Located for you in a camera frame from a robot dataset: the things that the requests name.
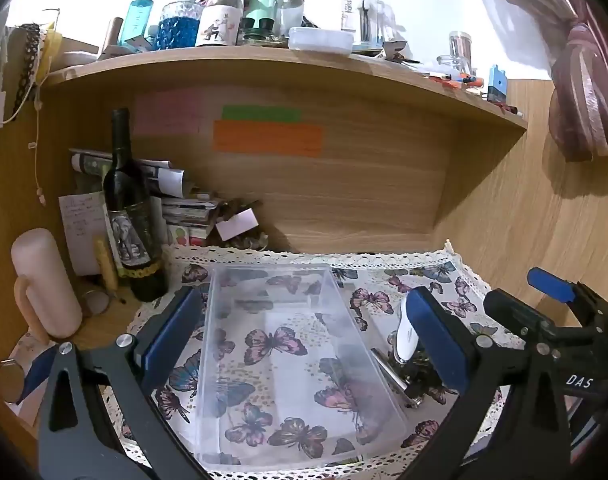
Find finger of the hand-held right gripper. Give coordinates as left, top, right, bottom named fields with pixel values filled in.
left=526, top=267, right=605, bottom=323
left=484, top=287, right=585, bottom=343

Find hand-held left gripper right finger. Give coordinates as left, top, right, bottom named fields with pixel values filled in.
left=404, top=287, right=570, bottom=480

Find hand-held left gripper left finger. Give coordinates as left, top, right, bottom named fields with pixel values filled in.
left=38, top=285, right=209, bottom=480

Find white handheld shower head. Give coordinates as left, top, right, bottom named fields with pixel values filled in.
left=394, top=300, right=419, bottom=363

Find dark beaded ornament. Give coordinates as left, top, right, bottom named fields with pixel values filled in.
left=401, top=350, right=452, bottom=401

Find clear plastic storage box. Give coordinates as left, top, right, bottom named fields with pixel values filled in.
left=194, top=262, right=409, bottom=467

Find butterfly print lace cloth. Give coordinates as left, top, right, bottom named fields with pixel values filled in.
left=104, top=240, right=505, bottom=480

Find fruit print booklet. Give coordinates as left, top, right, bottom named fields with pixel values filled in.
left=166, top=225, right=207, bottom=247

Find yellow lip balm tube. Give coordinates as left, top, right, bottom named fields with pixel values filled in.
left=94, top=237, right=119, bottom=293

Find pile of brass trinkets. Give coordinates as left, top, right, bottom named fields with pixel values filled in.
left=211, top=199, right=271, bottom=252

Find stack of papers and booklets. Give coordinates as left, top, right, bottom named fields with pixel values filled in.
left=68, top=147, right=219, bottom=233

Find lavender card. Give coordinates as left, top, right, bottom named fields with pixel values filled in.
left=215, top=208, right=259, bottom=242

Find handwritten note paper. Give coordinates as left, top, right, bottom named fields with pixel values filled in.
left=58, top=191, right=109, bottom=277

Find blue paper sheet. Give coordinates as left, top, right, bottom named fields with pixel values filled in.
left=21, top=345, right=57, bottom=396

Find pale pink cylindrical bottle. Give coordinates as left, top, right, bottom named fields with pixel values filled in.
left=11, top=227, right=83, bottom=346

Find dark wine bottle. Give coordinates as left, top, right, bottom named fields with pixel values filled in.
left=102, top=108, right=169, bottom=303

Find round pocket mirror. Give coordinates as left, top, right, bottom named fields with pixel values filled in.
left=0, top=360, right=27, bottom=403

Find pink striped curtain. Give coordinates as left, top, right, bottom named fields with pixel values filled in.
left=471, top=0, right=608, bottom=161

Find blue card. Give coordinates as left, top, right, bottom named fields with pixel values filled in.
left=486, top=64, right=507, bottom=103

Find orange sticky note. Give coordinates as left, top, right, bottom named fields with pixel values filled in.
left=213, top=120, right=325, bottom=157

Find pink sticky note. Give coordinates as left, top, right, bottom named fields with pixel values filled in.
left=132, top=87, right=207, bottom=136

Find orange pens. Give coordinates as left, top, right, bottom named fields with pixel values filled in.
left=429, top=71, right=485, bottom=92

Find green sticky note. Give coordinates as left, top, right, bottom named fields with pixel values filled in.
left=221, top=105, right=303, bottom=123

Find glass jar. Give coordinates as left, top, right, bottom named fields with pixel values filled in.
left=436, top=31, right=477, bottom=73

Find wooden shelf board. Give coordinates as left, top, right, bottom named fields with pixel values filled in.
left=42, top=46, right=530, bottom=133

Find faceted glass bottle blue beads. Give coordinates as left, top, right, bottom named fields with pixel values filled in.
left=156, top=0, right=205, bottom=51

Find cardboard tube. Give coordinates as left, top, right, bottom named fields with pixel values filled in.
left=101, top=17, right=124, bottom=58

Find yellow ribbon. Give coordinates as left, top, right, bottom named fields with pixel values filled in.
left=36, top=30, right=63, bottom=83

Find black lace ribbon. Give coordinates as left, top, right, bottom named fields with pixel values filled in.
left=11, top=24, right=39, bottom=116

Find white label glass bottle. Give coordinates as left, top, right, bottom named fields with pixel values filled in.
left=195, top=0, right=245, bottom=48

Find green binoculars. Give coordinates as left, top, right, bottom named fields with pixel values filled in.
left=236, top=16, right=277, bottom=47

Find blue liquid bottle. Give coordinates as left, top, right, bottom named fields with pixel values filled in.
left=118, top=0, right=157, bottom=53

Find flat white plastic container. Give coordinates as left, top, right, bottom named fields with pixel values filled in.
left=288, top=26, right=355, bottom=53

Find clear packet of tools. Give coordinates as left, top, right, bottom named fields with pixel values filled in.
left=341, top=0, right=397, bottom=46

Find small clear bottle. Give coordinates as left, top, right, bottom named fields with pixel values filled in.
left=274, top=0, right=305, bottom=36

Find metal ring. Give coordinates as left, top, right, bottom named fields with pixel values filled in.
left=81, top=287, right=112, bottom=317

